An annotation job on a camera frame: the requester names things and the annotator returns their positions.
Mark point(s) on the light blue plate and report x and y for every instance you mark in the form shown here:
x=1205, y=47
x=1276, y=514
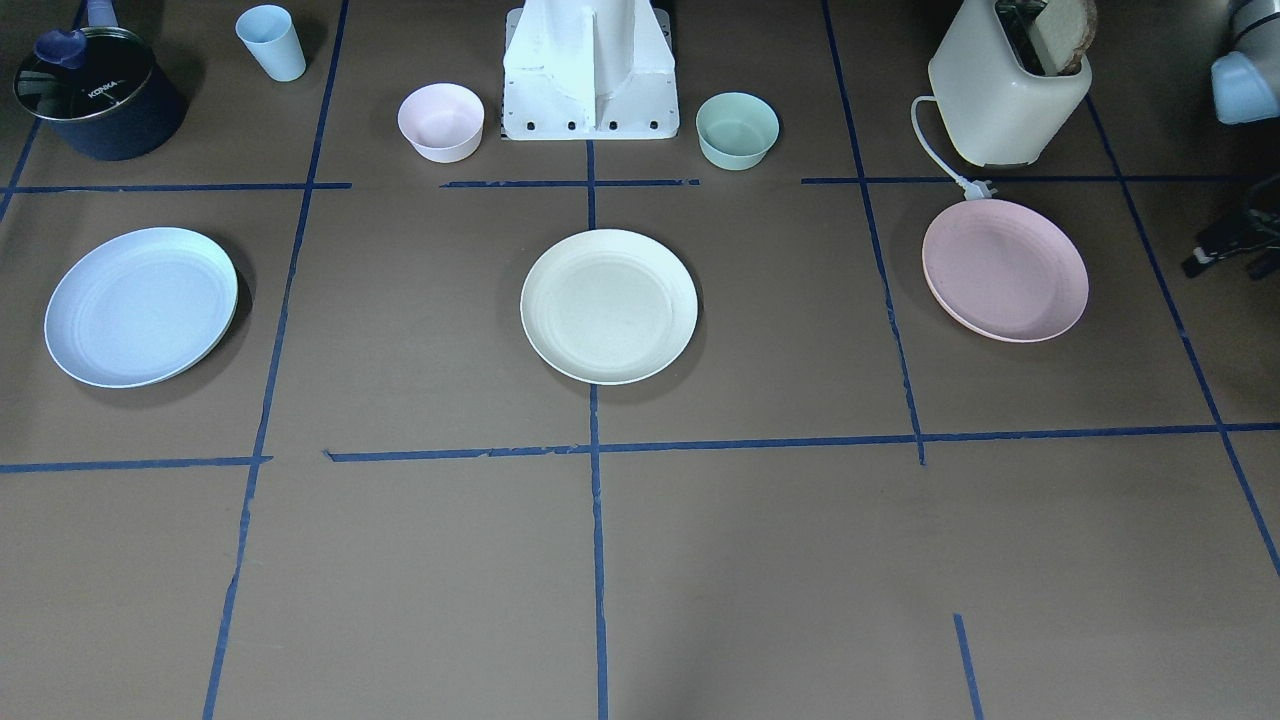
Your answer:
x=141, y=308

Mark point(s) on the cream toaster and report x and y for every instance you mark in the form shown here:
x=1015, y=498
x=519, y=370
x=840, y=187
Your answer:
x=998, y=108

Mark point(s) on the cream white plate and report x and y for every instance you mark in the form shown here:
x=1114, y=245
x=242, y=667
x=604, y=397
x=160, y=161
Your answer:
x=609, y=307

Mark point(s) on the pink plate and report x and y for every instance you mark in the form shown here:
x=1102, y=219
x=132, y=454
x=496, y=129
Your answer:
x=1004, y=271

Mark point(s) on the bread slice in toaster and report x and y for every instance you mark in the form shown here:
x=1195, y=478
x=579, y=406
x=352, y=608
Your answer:
x=1061, y=33

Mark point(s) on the pink bowl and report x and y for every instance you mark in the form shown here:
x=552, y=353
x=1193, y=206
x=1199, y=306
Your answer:
x=443, y=122

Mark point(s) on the dark blue saucepan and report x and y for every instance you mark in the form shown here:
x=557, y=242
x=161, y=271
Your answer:
x=100, y=88

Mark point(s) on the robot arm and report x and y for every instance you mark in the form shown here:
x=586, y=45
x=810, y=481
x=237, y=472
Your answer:
x=1245, y=85

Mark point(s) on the green bowl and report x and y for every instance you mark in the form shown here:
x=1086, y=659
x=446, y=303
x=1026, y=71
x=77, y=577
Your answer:
x=735, y=130

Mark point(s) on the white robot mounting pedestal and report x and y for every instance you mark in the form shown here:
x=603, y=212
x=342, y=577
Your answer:
x=589, y=70

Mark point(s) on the light blue cup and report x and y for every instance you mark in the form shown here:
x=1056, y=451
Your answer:
x=269, y=34

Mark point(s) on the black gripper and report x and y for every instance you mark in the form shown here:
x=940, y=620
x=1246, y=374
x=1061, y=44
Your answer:
x=1232, y=243

